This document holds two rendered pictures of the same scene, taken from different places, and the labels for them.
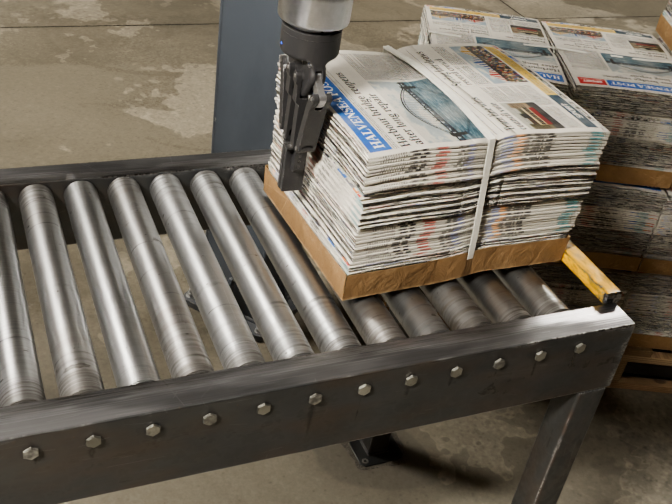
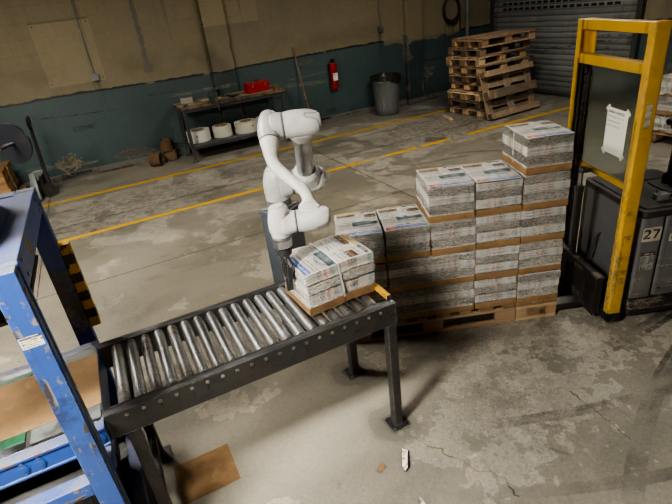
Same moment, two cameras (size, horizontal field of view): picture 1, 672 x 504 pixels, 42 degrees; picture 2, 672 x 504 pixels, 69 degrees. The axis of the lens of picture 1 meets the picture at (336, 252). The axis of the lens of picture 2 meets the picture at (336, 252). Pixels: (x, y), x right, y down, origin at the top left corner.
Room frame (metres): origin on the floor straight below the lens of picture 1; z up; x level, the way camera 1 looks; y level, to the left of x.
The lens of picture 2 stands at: (-0.99, -0.31, 2.12)
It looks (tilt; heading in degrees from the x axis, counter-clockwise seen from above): 27 degrees down; 4
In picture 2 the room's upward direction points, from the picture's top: 7 degrees counter-clockwise
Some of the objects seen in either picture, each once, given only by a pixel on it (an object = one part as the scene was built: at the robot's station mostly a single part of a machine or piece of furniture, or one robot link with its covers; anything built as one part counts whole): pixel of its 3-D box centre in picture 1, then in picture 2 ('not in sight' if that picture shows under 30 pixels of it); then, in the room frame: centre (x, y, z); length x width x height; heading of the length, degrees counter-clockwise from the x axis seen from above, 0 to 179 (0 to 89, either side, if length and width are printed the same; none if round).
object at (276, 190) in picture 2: not in sight; (277, 181); (1.91, 0.20, 1.17); 0.18 x 0.16 x 0.22; 97
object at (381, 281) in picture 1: (349, 221); (311, 294); (1.09, -0.01, 0.83); 0.29 x 0.16 x 0.04; 31
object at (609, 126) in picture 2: not in sight; (609, 121); (2.08, -1.88, 1.28); 0.57 x 0.01 x 0.65; 5
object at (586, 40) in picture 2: not in sight; (573, 155); (2.41, -1.83, 0.97); 0.09 x 0.09 x 1.75; 5
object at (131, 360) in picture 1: (107, 281); (247, 327); (0.93, 0.30, 0.77); 0.47 x 0.05 x 0.05; 28
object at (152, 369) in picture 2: not in sight; (150, 363); (0.72, 0.70, 0.77); 0.47 x 0.05 x 0.05; 28
